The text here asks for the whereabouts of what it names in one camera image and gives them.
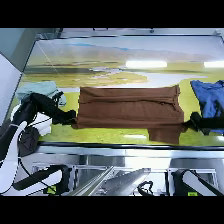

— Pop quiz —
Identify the brown T-shirt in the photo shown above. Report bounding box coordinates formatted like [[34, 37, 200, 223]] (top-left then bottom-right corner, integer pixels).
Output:
[[71, 84, 186, 145]]

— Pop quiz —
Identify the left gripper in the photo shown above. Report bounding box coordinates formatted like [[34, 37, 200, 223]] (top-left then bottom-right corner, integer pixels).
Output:
[[60, 109, 79, 127]]

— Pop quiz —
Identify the white garment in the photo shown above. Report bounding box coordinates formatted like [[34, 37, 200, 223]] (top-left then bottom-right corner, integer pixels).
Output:
[[29, 112, 53, 137]]

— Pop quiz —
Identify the blue garment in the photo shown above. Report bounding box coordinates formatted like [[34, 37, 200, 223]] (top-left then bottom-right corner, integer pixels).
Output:
[[190, 79, 224, 135]]

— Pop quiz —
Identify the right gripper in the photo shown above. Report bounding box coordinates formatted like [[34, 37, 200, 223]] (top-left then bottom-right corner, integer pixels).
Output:
[[182, 111, 203, 132]]

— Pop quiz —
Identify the black cable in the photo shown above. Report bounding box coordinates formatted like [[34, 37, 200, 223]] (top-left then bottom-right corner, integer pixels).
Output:
[[18, 156, 54, 193], [136, 180, 155, 197]]

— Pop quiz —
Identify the pale green garment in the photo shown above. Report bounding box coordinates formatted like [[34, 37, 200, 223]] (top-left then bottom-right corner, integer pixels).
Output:
[[15, 81, 67, 108]]

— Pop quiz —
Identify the silver frame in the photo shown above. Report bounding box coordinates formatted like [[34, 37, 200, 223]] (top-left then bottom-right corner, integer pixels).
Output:
[[0, 145, 224, 197]]

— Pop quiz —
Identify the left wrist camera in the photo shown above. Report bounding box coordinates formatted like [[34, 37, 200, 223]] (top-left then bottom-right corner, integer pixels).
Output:
[[51, 91, 65, 102]]

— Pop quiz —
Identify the dark grey garment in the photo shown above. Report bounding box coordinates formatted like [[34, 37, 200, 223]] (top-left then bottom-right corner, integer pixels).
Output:
[[17, 126, 41, 158]]

